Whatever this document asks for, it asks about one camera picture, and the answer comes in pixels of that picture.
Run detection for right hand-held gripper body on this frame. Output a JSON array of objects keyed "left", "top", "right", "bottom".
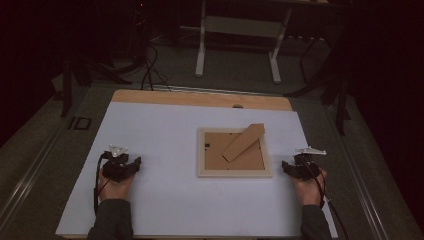
[{"left": 289, "top": 145, "right": 328, "bottom": 182}]

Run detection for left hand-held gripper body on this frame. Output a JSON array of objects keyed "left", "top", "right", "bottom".
[{"left": 100, "top": 143, "right": 134, "bottom": 183}]

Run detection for wooden picture frame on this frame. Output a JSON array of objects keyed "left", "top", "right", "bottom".
[{"left": 197, "top": 123, "right": 273, "bottom": 179}]

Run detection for person's left hand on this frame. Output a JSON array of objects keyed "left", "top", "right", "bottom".
[{"left": 98, "top": 168, "right": 136, "bottom": 203}]

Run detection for person's right hand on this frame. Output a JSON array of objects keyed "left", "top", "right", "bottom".
[{"left": 289, "top": 168, "right": 328, "bottom": 207}]

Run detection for white table mat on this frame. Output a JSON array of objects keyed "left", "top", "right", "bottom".
[{"left": 54, "top": 101, "right": 339, "bottom": 238}]

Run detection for black rectangular floor plate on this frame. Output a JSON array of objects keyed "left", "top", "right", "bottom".
[{"left": 68, "top": 116, "right": 93, "bottom": 131}]

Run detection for black metal stand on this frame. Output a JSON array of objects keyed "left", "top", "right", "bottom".
[
  {"left": 59, "top": 0, "right": 134, "bottom": 118},
  {"left": 286, "top": 0, "right": 354, "bottom": 136}
]

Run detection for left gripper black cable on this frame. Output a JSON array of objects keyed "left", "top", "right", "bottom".
[{"left": 93, "top": 153, "right": 112, "bottom": 216}]

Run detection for metal floor rail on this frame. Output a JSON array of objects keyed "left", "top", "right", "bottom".
[
  {"left": 324, "top": 105, "right": 390, "bottom": 240},
  {"left": 0, "top": 126, "right": 65, "bottom": 228}
]

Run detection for black floor cables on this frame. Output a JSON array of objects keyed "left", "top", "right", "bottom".
[{"left": 139, "top": 43, "right": 172, "bottom": 92}]

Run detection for white metal table frame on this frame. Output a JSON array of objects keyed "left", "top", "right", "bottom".
[{"left": 194, "top": 0, "right": 294, "bottom": 84}]

